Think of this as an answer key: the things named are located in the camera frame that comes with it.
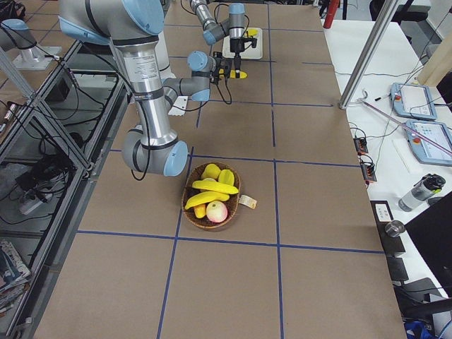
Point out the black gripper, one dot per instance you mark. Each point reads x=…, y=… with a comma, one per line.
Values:
x=221, y=66
x=235, y=45

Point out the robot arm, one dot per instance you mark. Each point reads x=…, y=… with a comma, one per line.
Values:
x=132, y=29
x=232, y=27

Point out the brown wicker basket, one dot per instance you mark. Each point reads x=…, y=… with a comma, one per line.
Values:
x=197, y=215

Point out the white rectangular bear tray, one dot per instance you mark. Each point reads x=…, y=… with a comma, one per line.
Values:
x=250, y=52

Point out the red cylinder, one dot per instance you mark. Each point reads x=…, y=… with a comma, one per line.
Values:
x=331, y=12

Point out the yellow lemon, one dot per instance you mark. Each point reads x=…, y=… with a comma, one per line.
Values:
x=211, y=171

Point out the yellow starfruit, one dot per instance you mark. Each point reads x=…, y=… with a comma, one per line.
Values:
x=226, y=176

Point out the paper price tag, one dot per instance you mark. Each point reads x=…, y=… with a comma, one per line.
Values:
x=247, y=201

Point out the red pink apple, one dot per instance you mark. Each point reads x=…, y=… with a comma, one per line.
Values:
x=216, y=211

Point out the orange black electronics module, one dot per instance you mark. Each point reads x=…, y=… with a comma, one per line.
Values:
x=361, y=145

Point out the far blue teach pendant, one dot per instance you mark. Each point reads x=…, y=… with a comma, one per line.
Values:
x=413, y=101

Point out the blue teach pendant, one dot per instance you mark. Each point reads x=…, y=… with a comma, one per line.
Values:
x=430, y=142
x=413, y=101

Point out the near blue teach pendant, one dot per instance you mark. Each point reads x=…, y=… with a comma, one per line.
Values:
x=430, y=142

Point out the clear water bottle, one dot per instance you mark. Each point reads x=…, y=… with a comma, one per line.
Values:
x=425, y=188

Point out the stack of cloth books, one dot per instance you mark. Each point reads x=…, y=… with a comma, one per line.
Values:
x=14, y=275

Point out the aluminium frame post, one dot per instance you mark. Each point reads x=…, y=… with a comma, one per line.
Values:
x=377, y=32

